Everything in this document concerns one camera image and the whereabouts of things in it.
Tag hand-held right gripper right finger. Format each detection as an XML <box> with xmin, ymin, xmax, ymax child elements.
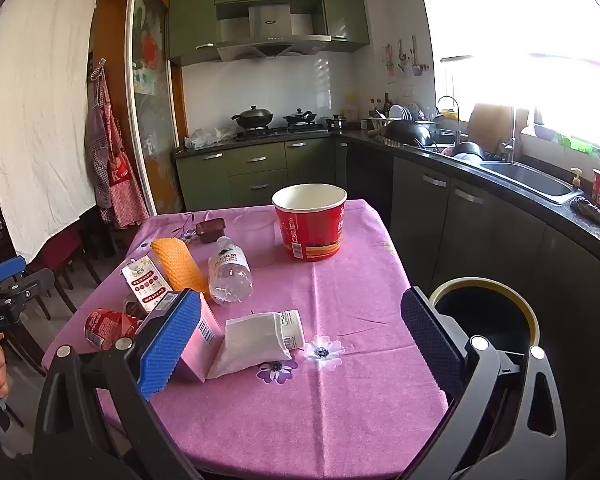
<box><xmin>400</xmin><ymin>286</ymin><xmax>567</xmax><ymax>480</ymax></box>

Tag steel range hood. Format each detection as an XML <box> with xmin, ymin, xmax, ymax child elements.
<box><xmin>216</xmin><ymin>2</ymin><xmax>333</xmax><ymax>63</ymax></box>

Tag pink floral tablecloth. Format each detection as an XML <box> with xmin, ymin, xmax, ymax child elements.
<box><xmin>42</xmin><ymin>199</ymin><xmax>451</xmax><ymax>480</ymax></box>

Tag green upper cabinets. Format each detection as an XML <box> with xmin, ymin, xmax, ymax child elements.
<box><xmin>168</xmin><ymin>0</ymin><xmax>371</xmax><ymax>66</ymax></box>

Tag red paper noodle bowl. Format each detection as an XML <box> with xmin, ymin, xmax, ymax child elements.
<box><xmin>271</xmin><ymin>184</ymin><xmax>347</xmax><ymax>262</ymax></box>

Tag green lower cabinets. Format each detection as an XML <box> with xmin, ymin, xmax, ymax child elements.
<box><xmin>175</xmin><ymin>137</ymin><xmax>348</xmax><ymax>208</ymax></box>

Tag clear plastic water bottle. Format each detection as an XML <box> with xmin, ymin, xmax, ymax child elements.
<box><xmin>208</xmin><ymin>236</ymin><xmax>254</xmax><ymax>306</ymax></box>

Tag black lidded wok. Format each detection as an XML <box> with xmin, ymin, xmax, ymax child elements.
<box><xmin>231</xmin><ymin>106</ymin><xmax>275</xmax><ymax>130</ymax></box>

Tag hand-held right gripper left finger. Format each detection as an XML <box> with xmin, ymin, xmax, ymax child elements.
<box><xmin>32</xmin><ymin>287</ymin><xmax>203</xmax><ymax>480</ymax></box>

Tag red checked apron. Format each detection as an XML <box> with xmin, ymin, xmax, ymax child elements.
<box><xmin>85</xmin><ymin>57</ymin><xmax>151</xmax><ymax>228</ymax></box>

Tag white red milk carton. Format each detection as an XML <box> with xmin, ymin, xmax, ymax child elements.
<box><xmin>121</xmin><ymin>255</ymin><xmax>178</xmax><ymax>318</ymax></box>

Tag clear plastic bags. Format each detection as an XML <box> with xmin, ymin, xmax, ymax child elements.
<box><xmin>185</xmin><ymin>127</ymin><xmax>238</xmax><ymax>150</ymax></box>

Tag yellow-rimmed dark trash bin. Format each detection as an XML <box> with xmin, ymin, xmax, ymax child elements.
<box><xmin>428</xmin><ymin>276</ymin><xmax>541</xmax><ymax>358</ymax></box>

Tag brown dish cloth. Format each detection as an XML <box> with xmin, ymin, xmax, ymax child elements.
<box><xmin>570</xmin><ymin>197</ymin><xmax>600</xmax><ymax>226</ymax></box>

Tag crushed red can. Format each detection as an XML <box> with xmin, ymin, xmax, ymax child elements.
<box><xmin>84</xmin><ymin>308</ymin><xmax>143</xmax><ymax>351</ymax></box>

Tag dark lower cabinets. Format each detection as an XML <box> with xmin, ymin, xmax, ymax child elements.
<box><xmin>335</xmin><ymin>135</ymin><xmax>600</xmax><ymax>480</ymax></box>

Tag hanging kitchen utensils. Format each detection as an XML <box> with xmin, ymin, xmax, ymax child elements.
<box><xmin>382</xmin><ymin>35</ymin><xmax>426</xmax><ymax>81</ymax></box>

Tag gas stove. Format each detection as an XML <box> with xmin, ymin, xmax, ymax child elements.
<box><xmin>236</xmin><ymin>124</ymin><xmax>331</xmax><ymax>141</ymax></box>

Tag small brown plastic tray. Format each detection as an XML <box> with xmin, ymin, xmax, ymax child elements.
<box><xmin>196</xmin><ymin>218</ymin><xmax>227</xmax><ymax>244</ymax></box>

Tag dish rack with plates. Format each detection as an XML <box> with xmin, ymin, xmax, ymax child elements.
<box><xmin>370</xmin><ymin>104</ymin><xmax>438</xmax><ymax>133</ymax></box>

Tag glass sliding door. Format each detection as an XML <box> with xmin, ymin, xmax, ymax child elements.
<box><xmin>125</xmin><ymin>0</ymin><xmax>186</xmax><ymax>216</ymax></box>

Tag white paper tissue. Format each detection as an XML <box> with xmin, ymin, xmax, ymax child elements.
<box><xmin>207</xmin><ymin>312</ymin><xmax>293</xmax><ymax>380</ymax></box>

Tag dark red chair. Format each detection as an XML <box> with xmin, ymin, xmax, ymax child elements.
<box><xmin>27</xmin><ymin>227</ymin><xmax>103</xmax><ymax>311</ymax></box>

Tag pink carton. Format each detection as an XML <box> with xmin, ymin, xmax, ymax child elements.
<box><xmin>172</xmin><ymin>302</ymin><xmax>225</xmax><ymax>383</ymax></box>

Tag large black wok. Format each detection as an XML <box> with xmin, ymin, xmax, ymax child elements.
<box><xmin>382</xmin><ymin>120</ymin><xmax>433</xmax><ymax>148</ymax></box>

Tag orange foam fruit net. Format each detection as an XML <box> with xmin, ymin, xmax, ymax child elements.
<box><xmin>150</xmin><ymin>238</ymin><xmax>211</xmax><ymax>301</ymax></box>

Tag wooden cutting board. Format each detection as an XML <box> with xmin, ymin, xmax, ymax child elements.
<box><xmin>467</xmin><ymin>103</ymin><xmax>515</xmax><ymax>153</ymax></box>

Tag green cabinets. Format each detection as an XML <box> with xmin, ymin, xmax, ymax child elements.
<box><xmin>168</xmin><ymin>0</ymin><xmax>371</xmax><ymax>66</ymax></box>
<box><xmin>175</xmin><ymin>137</ymin><xmax>348</xmax><ymax>208</ymax></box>

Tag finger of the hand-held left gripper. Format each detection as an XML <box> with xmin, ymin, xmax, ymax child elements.
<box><xmin>2</xmin><ymin>268</ymin><xmax>56</xmax><ymax>308</ymax></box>
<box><xmin>0</xmin><ymin>256</ymin><xmax>27</xmax><ymax>284</ymax></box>

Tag steel sink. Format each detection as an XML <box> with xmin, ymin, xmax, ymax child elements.
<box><xmin>480</xmin><ymin>160</ymin><xmax>583</xmax><ymax>205</ymax></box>

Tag steel faucet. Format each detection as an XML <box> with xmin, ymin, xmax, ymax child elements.
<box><xmin>502</xmin><ymin>107</ymin><xmax>531</xmax><ymax>163</ymax></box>

